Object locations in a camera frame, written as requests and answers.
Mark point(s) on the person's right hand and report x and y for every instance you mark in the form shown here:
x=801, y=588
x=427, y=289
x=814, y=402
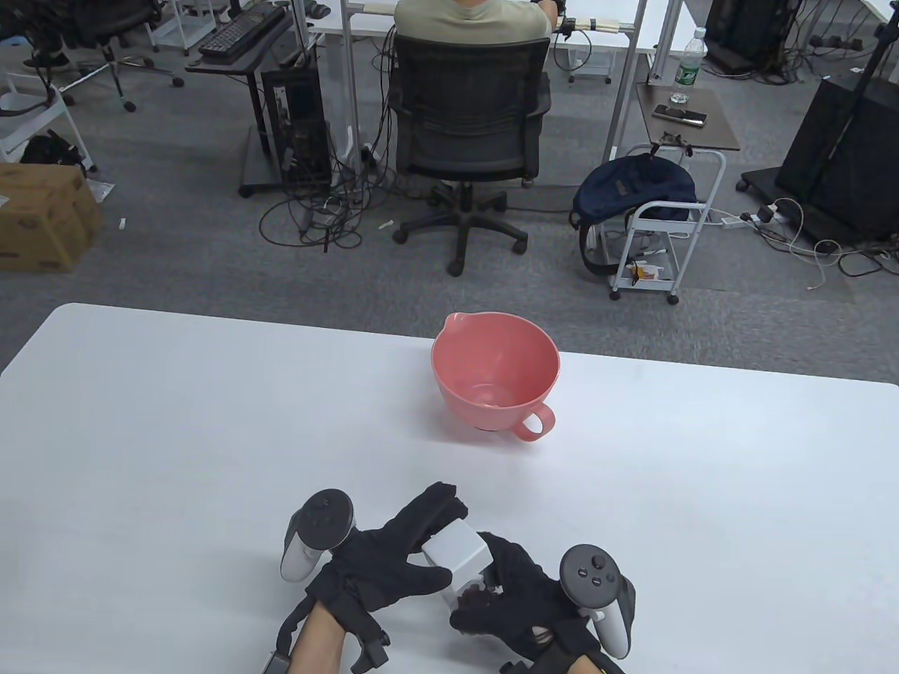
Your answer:
x=527, y=604

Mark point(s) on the person's left hand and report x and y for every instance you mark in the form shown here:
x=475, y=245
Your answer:
x=379, y=562

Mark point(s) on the clear plastic jar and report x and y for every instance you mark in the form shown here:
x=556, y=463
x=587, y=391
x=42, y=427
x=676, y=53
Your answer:
x=463, y=588

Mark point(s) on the white square jar lid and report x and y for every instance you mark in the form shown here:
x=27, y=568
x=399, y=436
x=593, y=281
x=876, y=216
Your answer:
x=456, y=551

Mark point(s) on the pink salad bowl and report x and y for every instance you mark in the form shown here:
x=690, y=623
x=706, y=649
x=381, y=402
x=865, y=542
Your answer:
x=491, y=365

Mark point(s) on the person's left forearm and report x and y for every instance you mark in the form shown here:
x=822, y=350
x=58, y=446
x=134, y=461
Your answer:
x=319, y=642

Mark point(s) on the person's right forearm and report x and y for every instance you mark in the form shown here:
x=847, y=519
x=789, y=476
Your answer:
x=586, y=665

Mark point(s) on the black left forearm band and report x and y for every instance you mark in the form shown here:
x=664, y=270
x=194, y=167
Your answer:
x=275, y=663

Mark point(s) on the grey white right controller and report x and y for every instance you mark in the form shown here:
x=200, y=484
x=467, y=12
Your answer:
x=593, y=576

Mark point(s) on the grey white controller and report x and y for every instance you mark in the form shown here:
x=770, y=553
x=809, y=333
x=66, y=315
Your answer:
x=319, y=519
x=593, y=576

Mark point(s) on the grey white left controller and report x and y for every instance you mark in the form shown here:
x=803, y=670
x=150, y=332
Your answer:
x=319, y=519

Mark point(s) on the white rolling cart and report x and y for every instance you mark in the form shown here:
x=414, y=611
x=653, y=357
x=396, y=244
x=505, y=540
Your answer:
x=692, y=232

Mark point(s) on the navy blue backpack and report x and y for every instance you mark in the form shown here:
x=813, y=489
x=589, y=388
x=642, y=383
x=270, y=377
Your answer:
x=632, y=186

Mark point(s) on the white power strip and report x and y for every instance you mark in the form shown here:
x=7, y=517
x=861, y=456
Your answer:
x=734, y=222

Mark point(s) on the black computer tower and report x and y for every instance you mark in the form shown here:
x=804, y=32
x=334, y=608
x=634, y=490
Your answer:
x=298, y=126

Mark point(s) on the dark rolling keyboard stand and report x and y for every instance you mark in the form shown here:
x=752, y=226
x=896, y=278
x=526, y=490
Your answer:
x=253, y=119

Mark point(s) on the black mesh office chair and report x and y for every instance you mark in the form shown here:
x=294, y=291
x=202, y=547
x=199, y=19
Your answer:
x=467, y=105

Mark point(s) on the brown cardboard box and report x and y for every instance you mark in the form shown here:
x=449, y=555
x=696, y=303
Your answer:
x=42, y=217

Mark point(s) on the brown side table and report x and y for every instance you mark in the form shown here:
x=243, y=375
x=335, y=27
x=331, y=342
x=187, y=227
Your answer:
x=709, y=137

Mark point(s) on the black smartphone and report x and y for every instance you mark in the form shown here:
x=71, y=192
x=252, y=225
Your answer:
x=678, y=115

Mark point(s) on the black bag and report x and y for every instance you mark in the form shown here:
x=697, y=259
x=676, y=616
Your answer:
x=49, y=151

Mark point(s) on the black keyboard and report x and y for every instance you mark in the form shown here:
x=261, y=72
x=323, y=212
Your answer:
x=239, y=31

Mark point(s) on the green label water bottle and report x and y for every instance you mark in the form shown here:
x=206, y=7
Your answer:
x=688, y=70

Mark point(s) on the black swivel chair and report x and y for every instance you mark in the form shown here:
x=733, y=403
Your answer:
x=105, y=28

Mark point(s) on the black stand pole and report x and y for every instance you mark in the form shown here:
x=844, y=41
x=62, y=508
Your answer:
x=860, y=98

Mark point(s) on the white metal frame desk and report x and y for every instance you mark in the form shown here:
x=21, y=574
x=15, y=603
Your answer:
x=628, y=70

